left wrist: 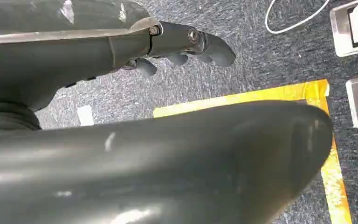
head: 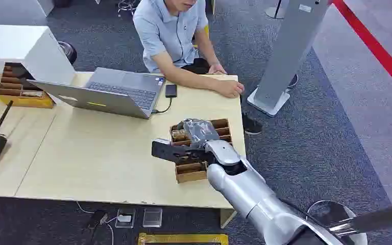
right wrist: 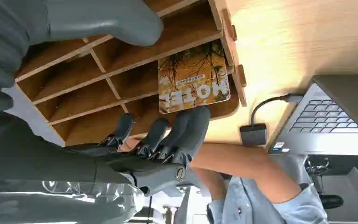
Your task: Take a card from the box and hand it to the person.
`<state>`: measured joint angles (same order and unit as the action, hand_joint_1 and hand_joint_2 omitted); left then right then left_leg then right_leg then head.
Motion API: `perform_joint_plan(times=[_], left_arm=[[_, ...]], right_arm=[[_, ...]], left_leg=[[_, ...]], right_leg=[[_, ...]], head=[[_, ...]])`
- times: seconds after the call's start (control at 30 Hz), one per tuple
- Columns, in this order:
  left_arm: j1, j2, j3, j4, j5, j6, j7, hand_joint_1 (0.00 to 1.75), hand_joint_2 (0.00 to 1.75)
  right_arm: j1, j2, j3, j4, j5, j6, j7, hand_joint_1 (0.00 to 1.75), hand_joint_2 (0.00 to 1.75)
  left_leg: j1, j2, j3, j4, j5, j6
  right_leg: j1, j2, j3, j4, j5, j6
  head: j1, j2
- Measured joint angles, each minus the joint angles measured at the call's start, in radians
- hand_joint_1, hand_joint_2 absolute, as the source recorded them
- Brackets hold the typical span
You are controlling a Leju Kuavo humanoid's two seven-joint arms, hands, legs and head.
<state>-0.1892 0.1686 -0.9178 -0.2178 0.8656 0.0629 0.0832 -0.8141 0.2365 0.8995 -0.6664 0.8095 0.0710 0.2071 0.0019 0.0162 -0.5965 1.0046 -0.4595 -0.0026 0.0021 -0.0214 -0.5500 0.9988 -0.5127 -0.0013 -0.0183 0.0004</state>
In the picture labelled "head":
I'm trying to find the grey standing pillar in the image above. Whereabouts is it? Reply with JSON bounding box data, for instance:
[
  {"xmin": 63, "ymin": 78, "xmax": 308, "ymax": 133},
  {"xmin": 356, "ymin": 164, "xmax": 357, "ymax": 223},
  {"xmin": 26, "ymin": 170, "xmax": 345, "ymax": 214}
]
[{"xmin": 246, "ymin": 0, "xmax": 331, "ymax": 118}]

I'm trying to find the yellow chair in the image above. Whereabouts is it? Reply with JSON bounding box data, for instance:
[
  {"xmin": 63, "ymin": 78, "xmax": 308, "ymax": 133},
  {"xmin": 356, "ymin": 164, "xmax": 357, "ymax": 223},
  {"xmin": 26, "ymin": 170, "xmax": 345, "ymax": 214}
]
[{"xmin": 191, "ymin": 24, "xmax": 211, "ymax": 48}]

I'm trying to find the silver open laptop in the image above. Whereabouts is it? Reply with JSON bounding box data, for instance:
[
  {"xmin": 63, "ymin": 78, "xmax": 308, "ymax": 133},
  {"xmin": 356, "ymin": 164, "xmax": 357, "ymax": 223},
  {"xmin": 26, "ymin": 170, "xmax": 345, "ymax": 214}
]
[{"xmin": 26, "ymin": 67, "xmax": 166, "ymax": 120}]

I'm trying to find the glossy floor socket cover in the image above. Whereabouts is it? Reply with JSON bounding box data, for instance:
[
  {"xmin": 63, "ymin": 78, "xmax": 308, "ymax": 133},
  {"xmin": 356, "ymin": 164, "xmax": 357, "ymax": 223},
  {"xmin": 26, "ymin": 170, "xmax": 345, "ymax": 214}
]
[{"xmin": 142, "ymin": 207, "xmax": 163, "ymax": 228}]

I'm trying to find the black charging cable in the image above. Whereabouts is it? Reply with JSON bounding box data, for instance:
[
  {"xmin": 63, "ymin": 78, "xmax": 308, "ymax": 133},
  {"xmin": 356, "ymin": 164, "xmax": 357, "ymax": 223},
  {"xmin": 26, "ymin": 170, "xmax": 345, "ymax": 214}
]
[{"xmin": 152, "ymin": 97, "xmax": 173, "ymax": 115}]

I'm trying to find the black shoe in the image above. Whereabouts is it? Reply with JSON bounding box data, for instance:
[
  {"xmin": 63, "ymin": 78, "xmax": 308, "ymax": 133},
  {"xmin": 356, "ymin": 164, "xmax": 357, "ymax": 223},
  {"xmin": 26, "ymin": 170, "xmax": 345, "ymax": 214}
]
[{"xmin": 286, "ymin": 73, "xmax": 299, "ymax": 91}]

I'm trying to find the white floor cable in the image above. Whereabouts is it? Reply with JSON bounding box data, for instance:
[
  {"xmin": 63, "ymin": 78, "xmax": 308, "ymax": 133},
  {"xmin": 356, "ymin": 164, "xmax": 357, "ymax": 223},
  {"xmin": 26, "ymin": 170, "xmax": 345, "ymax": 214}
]
[{"xmin": 76, "ymin": 201, "xmax": 119, "ymax": 245}]

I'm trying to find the stack of cards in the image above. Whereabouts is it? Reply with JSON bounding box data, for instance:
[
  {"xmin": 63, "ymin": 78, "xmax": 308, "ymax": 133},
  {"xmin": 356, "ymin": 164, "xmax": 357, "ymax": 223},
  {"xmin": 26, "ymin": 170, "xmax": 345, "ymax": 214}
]
[{"xmin": 171, "ymin": 129, "xmax": 190, "ymax": 142}]

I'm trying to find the floor socket box with plug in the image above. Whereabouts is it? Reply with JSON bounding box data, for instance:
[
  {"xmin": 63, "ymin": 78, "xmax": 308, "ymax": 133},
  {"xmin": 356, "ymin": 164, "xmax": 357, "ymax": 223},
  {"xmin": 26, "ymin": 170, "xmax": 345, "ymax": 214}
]
[{"xmin": 114, "ymin": 207, "xmax": 137, "ymax": 229}]

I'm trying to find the round metal stand base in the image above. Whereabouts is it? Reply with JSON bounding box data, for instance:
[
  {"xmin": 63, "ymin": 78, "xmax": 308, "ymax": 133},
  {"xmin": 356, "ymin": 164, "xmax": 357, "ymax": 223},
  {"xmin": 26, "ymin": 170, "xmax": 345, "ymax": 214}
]
[{"xmin": 265, "ymin": 0, "xmax": 290, "ymax": 20}]

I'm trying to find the yellow frame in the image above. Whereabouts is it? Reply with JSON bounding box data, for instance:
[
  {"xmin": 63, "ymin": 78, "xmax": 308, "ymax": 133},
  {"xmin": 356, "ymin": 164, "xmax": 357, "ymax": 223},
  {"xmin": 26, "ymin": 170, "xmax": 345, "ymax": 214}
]
[{"xmin": 137, "ymin": 232, "xmax": 230, "ymax": 245}]

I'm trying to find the person's right hand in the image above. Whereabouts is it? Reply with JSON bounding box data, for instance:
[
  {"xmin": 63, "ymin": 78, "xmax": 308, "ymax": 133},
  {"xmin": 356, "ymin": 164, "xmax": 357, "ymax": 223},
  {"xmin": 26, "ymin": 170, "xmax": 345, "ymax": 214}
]
[{"xmin": 215, "ymin": 80, "xmax": 246, "ymax": 99}]

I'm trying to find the black power adapter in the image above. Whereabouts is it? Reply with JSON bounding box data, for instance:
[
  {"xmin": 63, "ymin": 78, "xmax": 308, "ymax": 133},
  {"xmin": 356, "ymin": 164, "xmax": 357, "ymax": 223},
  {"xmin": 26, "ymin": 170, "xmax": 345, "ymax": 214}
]
[{"xmin": 87, "ymin": 209, "xmax": 109, "ymax": 230}]

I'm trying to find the person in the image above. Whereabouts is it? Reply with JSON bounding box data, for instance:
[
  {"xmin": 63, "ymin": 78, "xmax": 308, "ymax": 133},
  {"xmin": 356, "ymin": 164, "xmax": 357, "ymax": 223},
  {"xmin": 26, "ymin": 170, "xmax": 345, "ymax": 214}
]
[{"xmin": 132, "ymin": 0, "xmax": 264, "ymax": 136}]

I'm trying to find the red barrier belt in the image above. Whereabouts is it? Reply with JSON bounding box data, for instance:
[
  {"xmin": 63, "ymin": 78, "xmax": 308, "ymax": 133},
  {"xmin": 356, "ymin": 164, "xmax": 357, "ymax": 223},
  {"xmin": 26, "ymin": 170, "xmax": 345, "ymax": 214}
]
[{"xmin": 331, "ymin": 0, "xmax": 392, "ymax": 102}]

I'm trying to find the black smartphone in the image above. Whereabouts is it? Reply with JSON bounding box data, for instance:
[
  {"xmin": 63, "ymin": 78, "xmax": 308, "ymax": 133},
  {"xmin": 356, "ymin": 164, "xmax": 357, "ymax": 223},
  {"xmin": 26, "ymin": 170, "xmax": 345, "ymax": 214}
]
[{"xmin": 164, "ymin": 84, "xmax": 178, "ymax": 99}]

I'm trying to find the wooden card box yellow base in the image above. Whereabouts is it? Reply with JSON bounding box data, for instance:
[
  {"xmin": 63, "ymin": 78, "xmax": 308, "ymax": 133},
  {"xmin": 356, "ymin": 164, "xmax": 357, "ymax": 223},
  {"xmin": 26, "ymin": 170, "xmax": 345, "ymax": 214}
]
[{"xmin": 0, "ymin": 62, "xmax": 56, "ymax": 109}]

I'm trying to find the black round wheel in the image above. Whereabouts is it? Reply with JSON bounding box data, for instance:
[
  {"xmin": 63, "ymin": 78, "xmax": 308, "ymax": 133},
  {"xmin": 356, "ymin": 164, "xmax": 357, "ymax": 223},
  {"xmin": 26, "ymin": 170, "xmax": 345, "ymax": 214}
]
[{"xmin": 58, "ymin": 41, "xmax": 78, "ymax": 65}]

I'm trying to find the wooden card box with dividers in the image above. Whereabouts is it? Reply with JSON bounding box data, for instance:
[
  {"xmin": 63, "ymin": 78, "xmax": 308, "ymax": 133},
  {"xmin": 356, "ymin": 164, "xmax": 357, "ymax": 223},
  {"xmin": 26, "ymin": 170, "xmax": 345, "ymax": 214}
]
[{"xmin": 169, "ymin": 118, "xmax": 233, "ymax": 184}]

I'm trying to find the dark bar with chrome end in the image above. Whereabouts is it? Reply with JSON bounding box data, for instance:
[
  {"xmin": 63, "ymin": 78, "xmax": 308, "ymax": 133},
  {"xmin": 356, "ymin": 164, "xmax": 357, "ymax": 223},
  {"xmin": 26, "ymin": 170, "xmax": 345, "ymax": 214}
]
[{"xmin": 327, "ymin": 201, "xmax": 392, "ymax": 238}]

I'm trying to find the wooden table leg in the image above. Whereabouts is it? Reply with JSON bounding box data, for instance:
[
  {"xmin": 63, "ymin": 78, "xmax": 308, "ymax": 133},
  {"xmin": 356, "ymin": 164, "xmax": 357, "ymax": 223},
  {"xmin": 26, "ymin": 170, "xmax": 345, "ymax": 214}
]
[{"xmin": 219, "ymin": 208, "xmax": 238, "ymax": 229}]

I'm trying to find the bundle of cables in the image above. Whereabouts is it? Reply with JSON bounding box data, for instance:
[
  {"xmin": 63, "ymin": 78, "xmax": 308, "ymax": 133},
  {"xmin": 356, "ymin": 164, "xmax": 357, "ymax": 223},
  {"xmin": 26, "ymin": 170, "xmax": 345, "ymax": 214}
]
[{"xmin": 116, "ymin": 0, "xmax": 140, "ymax": 16}]

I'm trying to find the person's left hand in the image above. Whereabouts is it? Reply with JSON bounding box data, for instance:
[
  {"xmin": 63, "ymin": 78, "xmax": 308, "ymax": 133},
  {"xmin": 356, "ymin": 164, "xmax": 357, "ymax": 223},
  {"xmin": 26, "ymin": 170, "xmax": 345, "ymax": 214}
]
[{"xmin": 207, "ymin": 64, "xmax": 228, "ymax": 76}]

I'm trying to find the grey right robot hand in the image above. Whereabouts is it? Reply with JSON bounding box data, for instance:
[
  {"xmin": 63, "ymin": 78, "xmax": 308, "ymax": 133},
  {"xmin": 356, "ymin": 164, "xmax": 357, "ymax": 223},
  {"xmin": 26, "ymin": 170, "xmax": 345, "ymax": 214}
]
[{"xmin": 177, "ymin": 118, "xmax": 221, "ymax": 150}]

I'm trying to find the white cabinet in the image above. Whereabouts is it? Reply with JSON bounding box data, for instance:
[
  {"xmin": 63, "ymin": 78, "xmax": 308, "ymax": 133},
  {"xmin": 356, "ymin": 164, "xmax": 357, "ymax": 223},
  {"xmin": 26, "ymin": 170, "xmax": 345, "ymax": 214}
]
[{"xmin": 0, "ymin": 24, "xmax": 77, "ymax": 86}]

